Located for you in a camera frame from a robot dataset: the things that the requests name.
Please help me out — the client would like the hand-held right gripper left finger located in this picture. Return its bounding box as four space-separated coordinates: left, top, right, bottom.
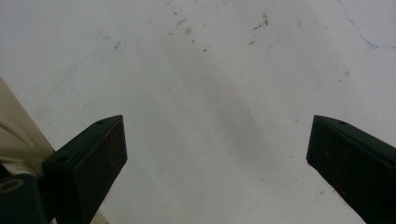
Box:
41 114 129 224

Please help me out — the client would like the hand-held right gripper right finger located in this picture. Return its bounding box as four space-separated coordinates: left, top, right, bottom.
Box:
305 114 396 224

